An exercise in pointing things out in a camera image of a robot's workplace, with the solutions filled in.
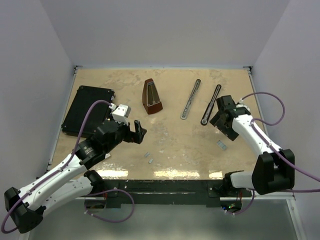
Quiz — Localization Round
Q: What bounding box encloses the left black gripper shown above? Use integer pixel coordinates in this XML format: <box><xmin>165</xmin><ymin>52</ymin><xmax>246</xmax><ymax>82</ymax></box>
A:
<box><xmin>104</xmin><ymin>113</ymin><xmax>146</xmax><ymax>154</ymax></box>

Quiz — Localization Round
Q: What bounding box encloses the grey black stapler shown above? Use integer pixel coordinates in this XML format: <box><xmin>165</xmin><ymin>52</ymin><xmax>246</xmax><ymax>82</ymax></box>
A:
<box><xmin>180</xmin><ymin>79</ymin><xmax>201</xmax><ymax>120</ymax></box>

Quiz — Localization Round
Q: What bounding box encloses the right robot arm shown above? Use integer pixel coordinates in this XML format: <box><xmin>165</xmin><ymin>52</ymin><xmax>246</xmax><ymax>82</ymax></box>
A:
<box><xmin>210</xmin><ymin>95</ymin><xmax>295</xmax><ymax>197</ymax></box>

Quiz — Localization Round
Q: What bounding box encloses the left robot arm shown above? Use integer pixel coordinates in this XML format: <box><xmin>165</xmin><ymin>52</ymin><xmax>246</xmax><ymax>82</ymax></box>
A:
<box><xmin>4</xmin><ymin>119</ymin><xmax>147</xmax><ymax>234</ymax></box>

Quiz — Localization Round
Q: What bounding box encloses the staple strips pack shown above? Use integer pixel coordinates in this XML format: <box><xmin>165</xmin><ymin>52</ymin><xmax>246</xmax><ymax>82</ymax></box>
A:
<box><xmin>216</xmin><ymin>140</ymin><xmax>228</xmax><ymax>151</ymax></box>

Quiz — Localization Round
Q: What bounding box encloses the brown wooden metronome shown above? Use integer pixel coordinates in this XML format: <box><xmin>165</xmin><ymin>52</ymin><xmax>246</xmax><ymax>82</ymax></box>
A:
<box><xmin>142</xmin><ymin>78</ymin><xmax>163</xmax><ymax>115</ymax></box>

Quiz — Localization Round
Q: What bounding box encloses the black ribbed briefcase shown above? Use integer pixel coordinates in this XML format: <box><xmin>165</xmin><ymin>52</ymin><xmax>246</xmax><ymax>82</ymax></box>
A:
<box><xmin>61</xmin><ymin>85</ymin><xmax>116</xmax><ymax>138</ymax></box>

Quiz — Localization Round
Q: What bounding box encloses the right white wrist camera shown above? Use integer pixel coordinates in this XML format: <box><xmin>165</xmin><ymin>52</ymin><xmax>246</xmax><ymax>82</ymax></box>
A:
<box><xmin>236</xmin><ymin>98</ymin><xmax>251</xmax><ymax>115</ymax></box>

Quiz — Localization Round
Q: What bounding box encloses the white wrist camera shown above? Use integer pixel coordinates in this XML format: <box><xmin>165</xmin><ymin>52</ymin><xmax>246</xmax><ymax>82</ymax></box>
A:
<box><xmin>109</xmin><ymin>103</ymin><xmax>131</xmax><ymax>126</ymax></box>
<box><xmin>236</xmin><ymin>98</ymin><xmax>251</xmax><ymax>115</ymax></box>

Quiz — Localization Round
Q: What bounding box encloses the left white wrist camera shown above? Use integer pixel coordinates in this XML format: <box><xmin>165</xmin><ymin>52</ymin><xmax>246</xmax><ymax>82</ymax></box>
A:
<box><xmin>109</xmin><ymin>103</ymin><xmax>131</xmax><ymax>126</ymax></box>

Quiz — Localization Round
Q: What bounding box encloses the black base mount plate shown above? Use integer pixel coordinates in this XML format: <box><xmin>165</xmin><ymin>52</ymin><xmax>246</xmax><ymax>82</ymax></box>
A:
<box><xmin>89</xmin><ymin>179</ymin><xmax>252</xmax><ymax>208</ymax></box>

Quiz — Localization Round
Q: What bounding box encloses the aluminium frame rail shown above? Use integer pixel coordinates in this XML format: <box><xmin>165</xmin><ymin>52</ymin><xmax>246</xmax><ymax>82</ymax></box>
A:
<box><xmin>18</xmin><ymin>66</ymin><xmax>297</xmax><ymax>240</ymax></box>

